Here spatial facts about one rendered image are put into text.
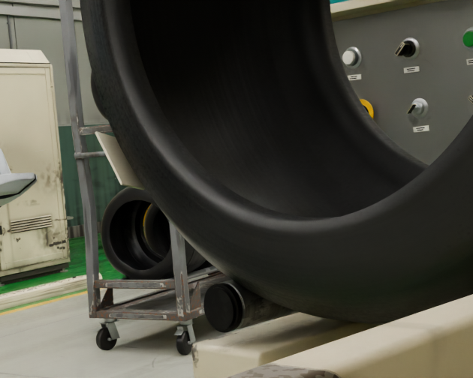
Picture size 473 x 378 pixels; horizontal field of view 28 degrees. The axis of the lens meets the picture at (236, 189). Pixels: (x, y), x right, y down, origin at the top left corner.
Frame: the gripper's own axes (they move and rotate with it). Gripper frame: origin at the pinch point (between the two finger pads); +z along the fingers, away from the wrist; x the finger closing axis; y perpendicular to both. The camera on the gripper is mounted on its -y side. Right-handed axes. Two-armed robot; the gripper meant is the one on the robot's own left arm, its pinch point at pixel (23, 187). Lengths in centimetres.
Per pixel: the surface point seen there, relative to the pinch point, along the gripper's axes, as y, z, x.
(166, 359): 14, -85, 375
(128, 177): -0.8, 9.7, 1.6
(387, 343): -24, 31, -58
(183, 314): 34, -72, 371
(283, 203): -3.7, 22.3, 13.5
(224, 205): -7.6, 19.6, -7.4
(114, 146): 2.6, 8.7, 2.1
